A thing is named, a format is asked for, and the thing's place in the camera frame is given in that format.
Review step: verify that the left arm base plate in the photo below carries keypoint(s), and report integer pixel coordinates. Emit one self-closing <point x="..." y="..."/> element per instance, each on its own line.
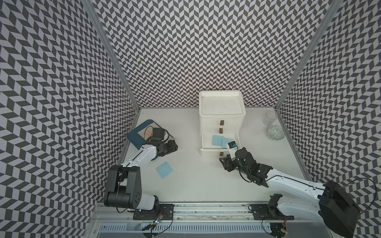
<point x="157" y="211"/>

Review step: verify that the clear drinking glass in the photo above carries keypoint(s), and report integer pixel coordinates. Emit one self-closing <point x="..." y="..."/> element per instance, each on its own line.
<point x="269" y="118"/>

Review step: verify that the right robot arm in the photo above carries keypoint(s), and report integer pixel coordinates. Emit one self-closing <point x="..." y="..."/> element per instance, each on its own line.
<point x="327" y="202"/>

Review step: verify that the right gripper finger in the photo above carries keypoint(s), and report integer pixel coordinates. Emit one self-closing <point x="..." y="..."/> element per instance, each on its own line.
<point x="223" y="161"/>
<point x="229" y="168"/>

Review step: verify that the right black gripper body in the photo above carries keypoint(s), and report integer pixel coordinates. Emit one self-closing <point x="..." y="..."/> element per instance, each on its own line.
<point x="230" y="162"/>

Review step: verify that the aluminium front rail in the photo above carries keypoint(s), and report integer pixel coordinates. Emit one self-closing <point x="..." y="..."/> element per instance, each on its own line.
<point x="194" y="212"/>

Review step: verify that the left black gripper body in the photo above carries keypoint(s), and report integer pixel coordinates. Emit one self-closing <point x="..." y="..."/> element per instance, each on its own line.
<point x="168" y="147"/>

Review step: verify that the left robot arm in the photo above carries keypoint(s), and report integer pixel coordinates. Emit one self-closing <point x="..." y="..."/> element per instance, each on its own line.
<point x="124" y="187"/>

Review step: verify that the white three-drawer plastic cabinet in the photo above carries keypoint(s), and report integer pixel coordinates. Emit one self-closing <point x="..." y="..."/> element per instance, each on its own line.
<point x="225" y="103"/>

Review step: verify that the blue sticky note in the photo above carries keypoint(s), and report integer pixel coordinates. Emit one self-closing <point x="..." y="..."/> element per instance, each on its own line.
<point x="164" y="170"/>
<point x="226" y="141"/>
<point x="217" y="140"/>

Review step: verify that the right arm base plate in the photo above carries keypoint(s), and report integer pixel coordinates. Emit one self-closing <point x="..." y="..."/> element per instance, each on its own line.
<point x="264" y="212"/>

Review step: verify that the dark blue tray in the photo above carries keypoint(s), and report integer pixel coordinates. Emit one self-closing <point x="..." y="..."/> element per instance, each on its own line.
<point x="137" y="136"/>

